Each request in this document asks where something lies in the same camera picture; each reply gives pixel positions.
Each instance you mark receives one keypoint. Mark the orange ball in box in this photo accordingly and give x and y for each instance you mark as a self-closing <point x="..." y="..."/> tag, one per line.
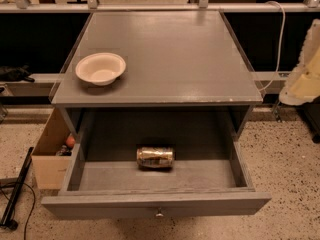
<point x="70" y="141"/>

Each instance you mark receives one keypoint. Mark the grey wooden cabinet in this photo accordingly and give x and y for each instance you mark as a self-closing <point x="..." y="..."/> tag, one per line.
<point x="174" y="60"/>

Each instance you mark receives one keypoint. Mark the black bag on ledge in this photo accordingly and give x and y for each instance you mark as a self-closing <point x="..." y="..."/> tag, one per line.
<point x="13" y="74"/>

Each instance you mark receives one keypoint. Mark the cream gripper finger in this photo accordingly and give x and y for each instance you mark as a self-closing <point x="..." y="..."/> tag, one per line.
<point x="303" y="83"/>

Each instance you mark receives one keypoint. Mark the orange gold soda can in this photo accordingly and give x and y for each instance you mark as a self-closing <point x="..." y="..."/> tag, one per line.
<point x="155" y="157"/>

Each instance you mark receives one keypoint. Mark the brown cardboard box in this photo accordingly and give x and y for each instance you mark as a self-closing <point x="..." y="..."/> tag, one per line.
<point x="49" y="168"/>

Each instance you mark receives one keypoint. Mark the grey open top drawer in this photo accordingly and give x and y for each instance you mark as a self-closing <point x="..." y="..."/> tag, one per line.
<point x="209" y="176"/>

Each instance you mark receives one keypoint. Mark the black tripod leg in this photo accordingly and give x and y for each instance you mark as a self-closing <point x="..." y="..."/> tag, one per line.
<point x="15" y="184"/>

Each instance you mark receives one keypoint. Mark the silver drawer knob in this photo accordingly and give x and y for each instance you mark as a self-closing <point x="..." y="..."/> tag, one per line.
<point x="159" y="213"/>

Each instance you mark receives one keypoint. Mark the white paper bowl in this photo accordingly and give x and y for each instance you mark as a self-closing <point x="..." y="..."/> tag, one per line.
<point x="100" y="69"/>

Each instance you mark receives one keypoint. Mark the dark item in box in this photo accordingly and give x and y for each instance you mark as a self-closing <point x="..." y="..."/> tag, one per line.
<point x="63" y="151"/>

